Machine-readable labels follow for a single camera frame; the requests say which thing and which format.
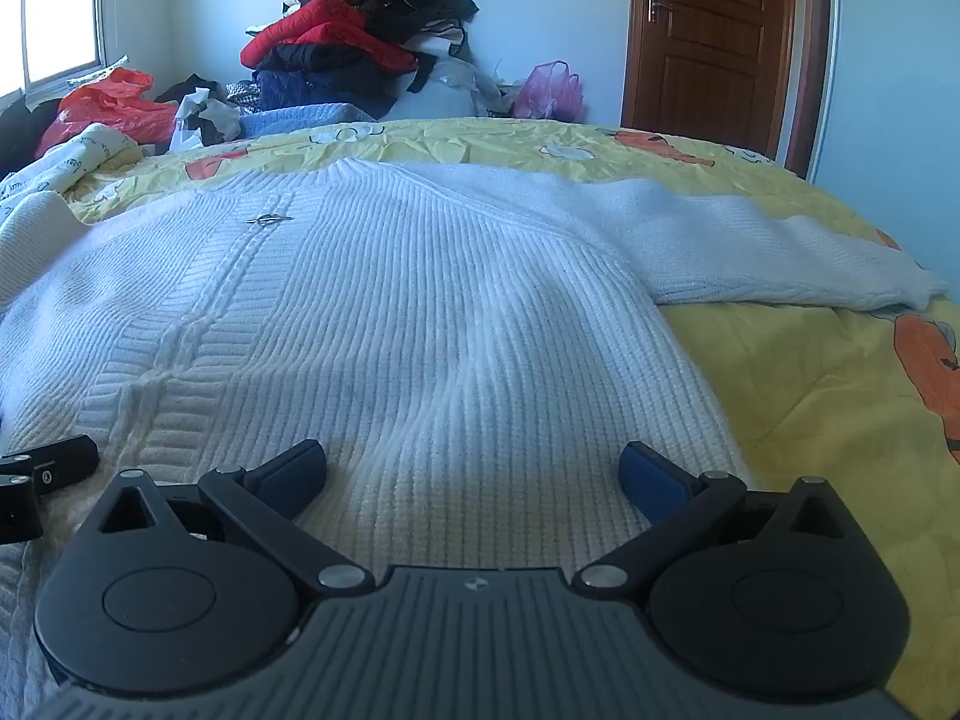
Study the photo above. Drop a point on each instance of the black cloth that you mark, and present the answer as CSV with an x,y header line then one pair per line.
x,y
191,86
19,131

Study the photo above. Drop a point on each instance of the white knit sweater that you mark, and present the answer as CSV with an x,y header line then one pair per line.
x,y
412,315

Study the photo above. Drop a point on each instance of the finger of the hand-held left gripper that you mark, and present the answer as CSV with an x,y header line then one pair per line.
x,y
64,457
19,506

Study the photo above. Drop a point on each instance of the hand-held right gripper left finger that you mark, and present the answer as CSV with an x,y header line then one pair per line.
x,y
296,476

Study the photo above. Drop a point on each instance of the blue knit blanket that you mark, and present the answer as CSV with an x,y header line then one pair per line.
x,y
292,124

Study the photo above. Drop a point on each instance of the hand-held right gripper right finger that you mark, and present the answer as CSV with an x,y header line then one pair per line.
x,y
656,476

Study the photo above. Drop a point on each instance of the pink plastic bag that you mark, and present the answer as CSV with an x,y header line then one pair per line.
x,y
551,90

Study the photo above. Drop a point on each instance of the brown wooden door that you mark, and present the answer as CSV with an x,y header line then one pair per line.
x,y
712,37

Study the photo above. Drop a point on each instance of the white printed quilt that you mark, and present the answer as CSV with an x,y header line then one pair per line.
x,y
75,154

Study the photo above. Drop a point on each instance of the window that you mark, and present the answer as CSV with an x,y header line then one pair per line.
x,y
56,15

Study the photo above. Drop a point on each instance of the yellow printed bed quilt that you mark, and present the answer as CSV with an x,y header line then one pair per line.
x,y
825,427

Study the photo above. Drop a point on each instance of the red plastic bag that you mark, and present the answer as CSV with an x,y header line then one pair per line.
x,y
112,101

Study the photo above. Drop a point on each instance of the white crumpled cloth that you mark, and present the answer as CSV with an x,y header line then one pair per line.
x,y
199,116

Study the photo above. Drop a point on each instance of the grey white bundle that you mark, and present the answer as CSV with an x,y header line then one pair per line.
x,y
442,90

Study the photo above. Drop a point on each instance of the dark navy clothes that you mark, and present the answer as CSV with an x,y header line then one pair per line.
x,y
315,82

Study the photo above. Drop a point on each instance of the brown door frame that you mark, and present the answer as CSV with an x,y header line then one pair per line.
x,y
814,52

